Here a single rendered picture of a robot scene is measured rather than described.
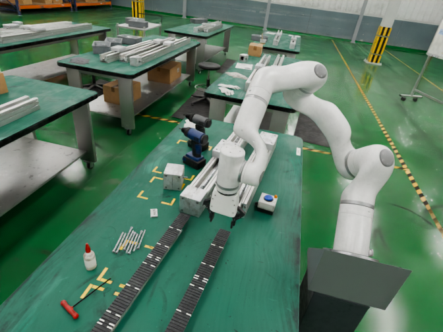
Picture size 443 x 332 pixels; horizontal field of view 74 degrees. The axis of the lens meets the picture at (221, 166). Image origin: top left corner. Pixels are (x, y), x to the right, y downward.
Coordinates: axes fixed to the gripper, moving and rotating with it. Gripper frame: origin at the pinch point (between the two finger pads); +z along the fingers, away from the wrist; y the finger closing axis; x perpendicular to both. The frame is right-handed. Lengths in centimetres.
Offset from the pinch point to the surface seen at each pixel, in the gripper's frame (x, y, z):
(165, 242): -10.1, -19.0, 10.9
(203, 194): 17.4, -14.5, 4.6
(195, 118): 72, -43, -6
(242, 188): 36.1, -0.3, 8.3
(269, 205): 28.7, 14.8, 8.7
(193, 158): 50, -33, 8
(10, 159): 68, -209, 71
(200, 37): 499, -215, 19
